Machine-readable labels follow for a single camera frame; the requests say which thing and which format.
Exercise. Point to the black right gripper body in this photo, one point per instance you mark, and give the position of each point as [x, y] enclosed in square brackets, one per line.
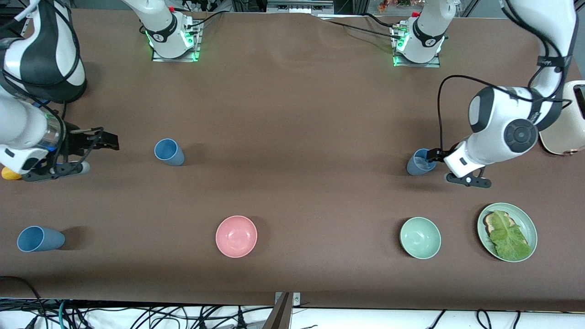
[73, 140]

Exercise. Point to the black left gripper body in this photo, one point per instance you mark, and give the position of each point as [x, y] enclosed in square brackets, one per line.
[442, 154]

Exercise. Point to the blue plastic cup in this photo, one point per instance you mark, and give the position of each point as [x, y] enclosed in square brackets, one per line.
[41, 239]
[413, 168]
[170, 153]

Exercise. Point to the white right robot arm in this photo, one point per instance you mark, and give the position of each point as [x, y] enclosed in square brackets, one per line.
[18, 59]

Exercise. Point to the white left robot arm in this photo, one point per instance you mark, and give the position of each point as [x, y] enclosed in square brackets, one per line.
[498, 123]

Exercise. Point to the yellow lemon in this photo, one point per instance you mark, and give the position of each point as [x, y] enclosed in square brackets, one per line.
[9, 174]

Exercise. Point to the toasted bread slice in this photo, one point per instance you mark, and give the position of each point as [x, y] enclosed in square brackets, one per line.
[490, 222]

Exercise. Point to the mint green bowl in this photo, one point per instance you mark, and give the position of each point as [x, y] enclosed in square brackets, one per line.
[420, 237]

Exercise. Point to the green lettuce leaf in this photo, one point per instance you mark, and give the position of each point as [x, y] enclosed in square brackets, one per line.
[509, 237]

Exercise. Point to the mint green plate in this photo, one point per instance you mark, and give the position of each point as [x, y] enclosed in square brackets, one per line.
[528, 224]

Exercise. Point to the cream toaster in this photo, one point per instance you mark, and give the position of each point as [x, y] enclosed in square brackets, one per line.
[564, 132]

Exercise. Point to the pink bowl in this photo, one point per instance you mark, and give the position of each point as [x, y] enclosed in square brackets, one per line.
[236, 236]

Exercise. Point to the silver metal box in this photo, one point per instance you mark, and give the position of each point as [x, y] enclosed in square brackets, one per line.
[299, 7]

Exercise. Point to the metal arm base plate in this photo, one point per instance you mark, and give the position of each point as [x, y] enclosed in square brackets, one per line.
[183, 59]
[411, 65]

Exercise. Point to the silver table bracket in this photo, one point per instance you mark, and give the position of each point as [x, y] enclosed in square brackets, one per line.
[296, 298]

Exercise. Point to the grey camera pole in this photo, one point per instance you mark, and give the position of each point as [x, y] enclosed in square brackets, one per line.
[279, 315]

